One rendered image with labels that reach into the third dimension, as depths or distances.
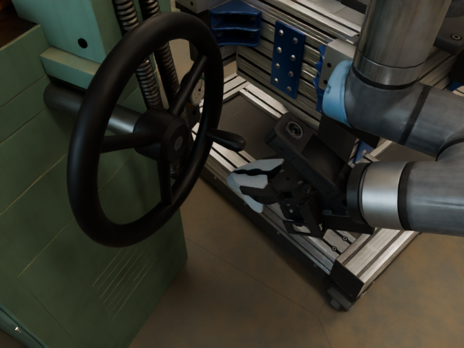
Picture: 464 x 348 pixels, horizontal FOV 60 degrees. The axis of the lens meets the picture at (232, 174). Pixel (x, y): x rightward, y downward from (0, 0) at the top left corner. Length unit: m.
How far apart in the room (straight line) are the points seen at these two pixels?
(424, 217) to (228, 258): 0.94
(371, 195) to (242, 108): 1.05
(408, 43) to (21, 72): 0.44
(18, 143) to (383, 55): 0.45
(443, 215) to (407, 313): 0.92
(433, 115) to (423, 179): 0.09
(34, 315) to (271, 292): 0.71
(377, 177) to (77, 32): 0.37
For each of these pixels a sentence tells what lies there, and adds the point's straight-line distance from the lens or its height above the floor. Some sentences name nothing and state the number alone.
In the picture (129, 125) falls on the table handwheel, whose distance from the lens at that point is 0.51.
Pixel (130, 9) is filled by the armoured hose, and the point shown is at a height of 0.93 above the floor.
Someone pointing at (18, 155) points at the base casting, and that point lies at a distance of 0.60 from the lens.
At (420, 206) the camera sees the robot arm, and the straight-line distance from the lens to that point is 0.44.
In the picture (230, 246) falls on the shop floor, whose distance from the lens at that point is 1.34.
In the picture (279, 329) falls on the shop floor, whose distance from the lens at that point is 1.23.
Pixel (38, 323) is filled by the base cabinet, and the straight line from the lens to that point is 0.82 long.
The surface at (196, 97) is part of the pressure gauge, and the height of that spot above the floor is 0.65.
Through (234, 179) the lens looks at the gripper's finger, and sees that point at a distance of 0.56.
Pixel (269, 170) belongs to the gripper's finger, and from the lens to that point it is 0.55.
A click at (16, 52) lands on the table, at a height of 0.89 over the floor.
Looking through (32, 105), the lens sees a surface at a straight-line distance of 0.59.
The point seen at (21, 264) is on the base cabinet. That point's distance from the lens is 0.70.
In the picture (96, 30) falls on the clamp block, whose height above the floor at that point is 0.92.
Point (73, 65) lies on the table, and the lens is 0.54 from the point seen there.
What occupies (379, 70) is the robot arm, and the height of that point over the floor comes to 0.90.
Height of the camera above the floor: 1.16
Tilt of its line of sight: 50 degrees down
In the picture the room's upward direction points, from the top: straight up
